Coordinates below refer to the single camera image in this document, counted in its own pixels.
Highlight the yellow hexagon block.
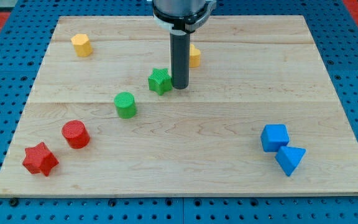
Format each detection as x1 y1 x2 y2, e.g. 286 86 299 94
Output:
71 34 93 57

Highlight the red star block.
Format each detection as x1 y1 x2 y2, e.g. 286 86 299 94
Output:
22 142 59 177

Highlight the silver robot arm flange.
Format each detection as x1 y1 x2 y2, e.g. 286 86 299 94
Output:
152 0 217 35

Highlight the green star block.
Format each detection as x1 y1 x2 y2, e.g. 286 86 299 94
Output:
148 68 172 96

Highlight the blue cube block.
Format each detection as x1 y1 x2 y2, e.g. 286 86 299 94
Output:
260 124 290 152

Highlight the yellow heart block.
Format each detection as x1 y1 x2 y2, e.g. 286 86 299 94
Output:
189 44 201 68

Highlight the blue triangle block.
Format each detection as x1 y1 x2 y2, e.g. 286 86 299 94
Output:
275 146 306 177

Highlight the light wooden board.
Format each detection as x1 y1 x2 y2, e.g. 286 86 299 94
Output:
0 16 358 198

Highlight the red cylinder block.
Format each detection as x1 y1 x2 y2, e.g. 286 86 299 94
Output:
62 120 90 149

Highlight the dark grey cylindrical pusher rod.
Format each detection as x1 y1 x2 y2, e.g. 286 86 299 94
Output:
170 34 190 90

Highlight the green cylinder block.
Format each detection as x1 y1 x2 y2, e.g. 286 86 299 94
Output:
114 92 137 119

